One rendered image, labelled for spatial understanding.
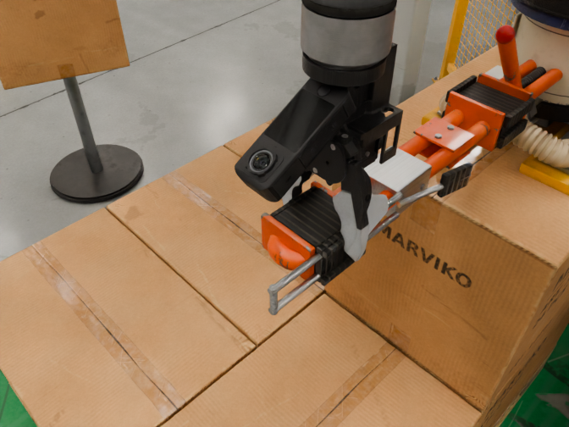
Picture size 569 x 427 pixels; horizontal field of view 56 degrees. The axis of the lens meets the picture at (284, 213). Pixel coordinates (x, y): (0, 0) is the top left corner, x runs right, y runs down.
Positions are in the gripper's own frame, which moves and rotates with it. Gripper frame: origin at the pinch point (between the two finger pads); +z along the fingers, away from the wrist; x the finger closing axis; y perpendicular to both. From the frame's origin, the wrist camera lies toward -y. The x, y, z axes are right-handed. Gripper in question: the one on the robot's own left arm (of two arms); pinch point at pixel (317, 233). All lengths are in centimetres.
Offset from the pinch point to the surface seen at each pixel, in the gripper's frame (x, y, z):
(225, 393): 18, -3, 53
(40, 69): 140, 22, 40
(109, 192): 148, 35, 104
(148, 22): 290, 147, 106
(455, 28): 104, 217, 74
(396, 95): 100, 165, 90
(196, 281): 44, 10, 53
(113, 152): 172, 51, 104
